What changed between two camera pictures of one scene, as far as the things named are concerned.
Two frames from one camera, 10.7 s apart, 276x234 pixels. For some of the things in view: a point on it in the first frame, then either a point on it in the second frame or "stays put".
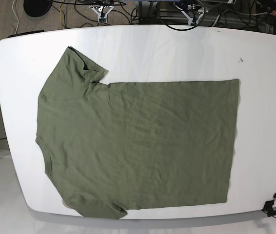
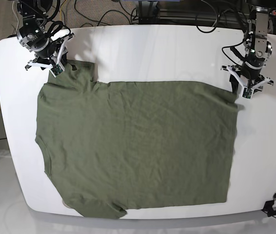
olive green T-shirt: x=108 y=148 stays put
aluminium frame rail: x=149 y=14 stays put
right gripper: x=194 y=13 -> x=248 y=76
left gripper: x=102 y=11 -> x=55 y=52
